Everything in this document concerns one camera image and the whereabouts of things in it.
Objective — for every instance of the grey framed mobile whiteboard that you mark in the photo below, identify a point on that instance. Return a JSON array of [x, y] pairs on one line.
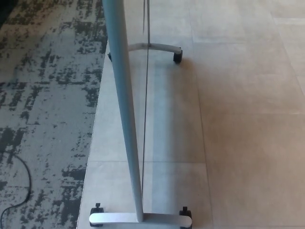
[[121, 95]]

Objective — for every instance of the silver whiteboard base foot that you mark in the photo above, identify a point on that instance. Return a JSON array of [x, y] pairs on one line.
[[162, 46], [112, 218]]

